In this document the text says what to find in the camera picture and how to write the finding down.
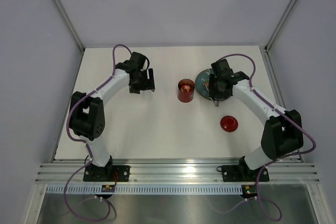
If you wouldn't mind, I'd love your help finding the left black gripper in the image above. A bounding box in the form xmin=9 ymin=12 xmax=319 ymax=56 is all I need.
xmin=130 ymin=68 xmax=154 ymax=94

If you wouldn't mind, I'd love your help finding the red metal can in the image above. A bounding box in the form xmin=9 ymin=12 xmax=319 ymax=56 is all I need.
xmin=177 ymin=79 xmax=195 ymax=103

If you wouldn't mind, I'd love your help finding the orange shrimp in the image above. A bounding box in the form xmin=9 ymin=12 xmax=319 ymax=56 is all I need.
xmin=180 ymin=84 xmax=191 ymax=92

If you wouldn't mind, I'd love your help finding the red can lid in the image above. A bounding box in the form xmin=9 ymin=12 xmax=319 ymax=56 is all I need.
xmin=220 ymin=115 xmax=238 ymax=132

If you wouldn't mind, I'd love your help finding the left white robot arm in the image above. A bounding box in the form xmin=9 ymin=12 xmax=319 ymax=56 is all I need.
xmin=66 ymin=52 xmax=155 ymax=181

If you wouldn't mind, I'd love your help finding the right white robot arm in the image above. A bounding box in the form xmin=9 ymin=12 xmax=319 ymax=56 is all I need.
xmin=208 ymin=59 xmax=303 ymax=182

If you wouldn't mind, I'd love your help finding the blue ceramic plate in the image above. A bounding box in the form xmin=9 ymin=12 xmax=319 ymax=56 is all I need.
xmin=195 ymin=68 xmax=214 ymax=101

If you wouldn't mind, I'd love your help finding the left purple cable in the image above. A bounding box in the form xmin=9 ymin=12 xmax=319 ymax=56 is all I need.
xmin=64 ymin=44 xmax=133 ymax=221

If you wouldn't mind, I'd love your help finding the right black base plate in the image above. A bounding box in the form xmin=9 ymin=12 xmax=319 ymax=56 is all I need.
xmin=216 ymin=165 xmax=259 ymax=183

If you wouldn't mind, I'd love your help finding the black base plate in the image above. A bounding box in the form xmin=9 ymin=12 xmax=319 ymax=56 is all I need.
xmin=83 ymin=165 xmax=130 ymax=182
xmin=216 ymin=165 xmax=259 ymax=183

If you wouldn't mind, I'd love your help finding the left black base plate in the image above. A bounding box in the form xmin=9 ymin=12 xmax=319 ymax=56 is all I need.
xmin=83 ymin=165 xmax=130 ymax=182

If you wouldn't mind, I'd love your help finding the aluminium mounting rail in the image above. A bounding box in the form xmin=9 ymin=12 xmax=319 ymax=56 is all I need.
xmin=35 ymin=158 xmax=320 ymax=185

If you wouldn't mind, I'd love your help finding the white slotted cable duct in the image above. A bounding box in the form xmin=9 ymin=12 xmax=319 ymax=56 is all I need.
xmin=46 ymin=184 xmax=243 ymax=195

